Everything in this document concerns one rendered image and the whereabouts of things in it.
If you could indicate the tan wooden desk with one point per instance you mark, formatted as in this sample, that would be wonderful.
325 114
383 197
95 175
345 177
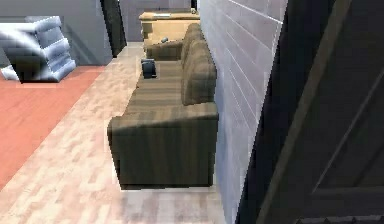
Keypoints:
166 28

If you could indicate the small dark remote control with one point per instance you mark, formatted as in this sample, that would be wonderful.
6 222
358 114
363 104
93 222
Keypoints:
164 40

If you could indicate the dark doorway door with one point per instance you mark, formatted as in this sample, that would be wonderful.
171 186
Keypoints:
114 23

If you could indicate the brown striped sofa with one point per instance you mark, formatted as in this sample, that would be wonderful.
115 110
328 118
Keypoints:
166 133

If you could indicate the dark room door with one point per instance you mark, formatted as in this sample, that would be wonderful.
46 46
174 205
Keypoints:
326 126

